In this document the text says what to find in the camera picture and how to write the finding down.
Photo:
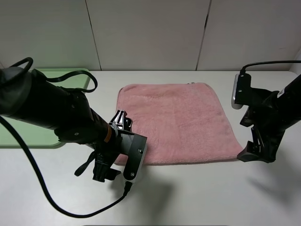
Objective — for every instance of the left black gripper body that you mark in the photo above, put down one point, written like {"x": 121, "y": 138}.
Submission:
{"x": 119, "y": 144}

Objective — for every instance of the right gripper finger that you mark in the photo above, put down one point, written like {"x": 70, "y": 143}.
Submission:
{"x": 263, "y": 148}

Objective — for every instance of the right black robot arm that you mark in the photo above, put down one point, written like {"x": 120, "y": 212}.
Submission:
{"x": 293, "y": 102}

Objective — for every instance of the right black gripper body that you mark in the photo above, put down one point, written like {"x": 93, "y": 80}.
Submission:
{"x": 267, "y": 111}

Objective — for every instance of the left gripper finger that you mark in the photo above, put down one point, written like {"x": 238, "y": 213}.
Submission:
{"x": 102, "y": 169}
{"x": 121, "y": 121}

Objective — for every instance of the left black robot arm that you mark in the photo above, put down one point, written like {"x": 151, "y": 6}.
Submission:
{"x": 31, "y": 97}

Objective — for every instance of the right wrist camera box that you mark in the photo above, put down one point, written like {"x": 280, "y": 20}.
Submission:
{"x": 241, "y": 93}

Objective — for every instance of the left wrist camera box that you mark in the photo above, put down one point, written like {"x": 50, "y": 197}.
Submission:
{"x": 135, "y": 158}

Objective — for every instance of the pink fluffy towel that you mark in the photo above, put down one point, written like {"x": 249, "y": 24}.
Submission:
{"x": 183, "y": 123}

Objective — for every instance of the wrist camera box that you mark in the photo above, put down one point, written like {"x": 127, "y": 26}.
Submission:
{"x": 241, "y": 93}
{"x": 135, "y": 158}

